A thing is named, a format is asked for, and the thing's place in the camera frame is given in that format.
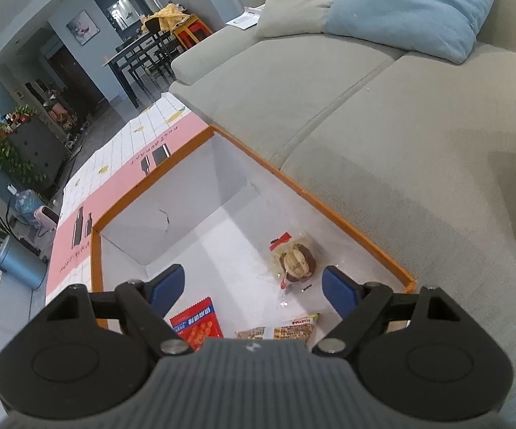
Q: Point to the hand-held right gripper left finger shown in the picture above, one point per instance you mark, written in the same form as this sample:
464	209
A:
168	286

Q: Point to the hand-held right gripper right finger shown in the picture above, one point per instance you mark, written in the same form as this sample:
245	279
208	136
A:
340	288

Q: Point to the red stick snack packet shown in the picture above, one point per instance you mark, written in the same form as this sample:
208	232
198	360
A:
197	324

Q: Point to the brown pastry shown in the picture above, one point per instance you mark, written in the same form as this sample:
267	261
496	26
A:
296	263

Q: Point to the golden snack clear packet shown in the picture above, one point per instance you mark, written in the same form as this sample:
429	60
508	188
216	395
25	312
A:
296	328

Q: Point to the orange cardboard box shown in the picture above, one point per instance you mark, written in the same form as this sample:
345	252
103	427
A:
186	196

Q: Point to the clear peanut packet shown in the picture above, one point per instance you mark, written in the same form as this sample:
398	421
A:
250	334

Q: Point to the pink and white printed tablecloth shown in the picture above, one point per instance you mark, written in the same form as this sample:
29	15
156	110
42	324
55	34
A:
119	174

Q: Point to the beige sofa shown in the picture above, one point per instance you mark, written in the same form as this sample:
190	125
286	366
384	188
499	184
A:
374	143

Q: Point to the blue trash bin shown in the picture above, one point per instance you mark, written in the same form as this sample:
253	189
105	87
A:
19	261

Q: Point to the blue water jug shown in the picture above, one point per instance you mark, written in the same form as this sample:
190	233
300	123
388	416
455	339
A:
30	205

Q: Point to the dark grey cabinet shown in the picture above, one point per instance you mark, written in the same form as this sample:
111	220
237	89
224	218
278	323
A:
39	143

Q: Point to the shoe rack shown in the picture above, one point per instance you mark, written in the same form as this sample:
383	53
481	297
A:
61	116

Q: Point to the black dining chair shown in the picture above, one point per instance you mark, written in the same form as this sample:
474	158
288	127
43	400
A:
162	53
144	76

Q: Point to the leafy green potted plant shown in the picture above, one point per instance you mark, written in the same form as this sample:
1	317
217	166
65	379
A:
3	147

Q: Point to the black dining table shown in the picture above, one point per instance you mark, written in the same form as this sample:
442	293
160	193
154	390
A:
124	53

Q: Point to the orange stool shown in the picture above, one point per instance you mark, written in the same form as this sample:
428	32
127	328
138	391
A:
193	31

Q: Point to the yellow cloth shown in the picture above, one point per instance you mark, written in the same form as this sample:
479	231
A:
166	17

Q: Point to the white papers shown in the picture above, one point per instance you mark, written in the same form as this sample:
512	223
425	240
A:
245	18

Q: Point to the beige cushion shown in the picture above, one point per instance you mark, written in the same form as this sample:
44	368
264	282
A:
302	0

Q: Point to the light blue cushion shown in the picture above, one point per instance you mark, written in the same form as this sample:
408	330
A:
410	4

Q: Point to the pink flower wall picture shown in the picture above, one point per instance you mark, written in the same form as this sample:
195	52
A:
83	27

